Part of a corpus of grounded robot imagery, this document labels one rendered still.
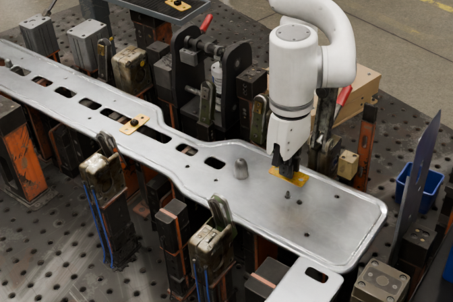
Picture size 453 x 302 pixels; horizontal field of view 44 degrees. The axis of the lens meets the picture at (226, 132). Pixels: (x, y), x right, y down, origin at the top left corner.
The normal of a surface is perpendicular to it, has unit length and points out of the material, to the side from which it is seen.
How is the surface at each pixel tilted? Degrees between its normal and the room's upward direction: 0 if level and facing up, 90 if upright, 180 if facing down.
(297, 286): 0
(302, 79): 89
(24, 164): 90
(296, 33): 0
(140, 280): 0
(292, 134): 89
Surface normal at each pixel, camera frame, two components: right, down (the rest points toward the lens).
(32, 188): 0.80, 0.35
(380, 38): -0.05, -0.77
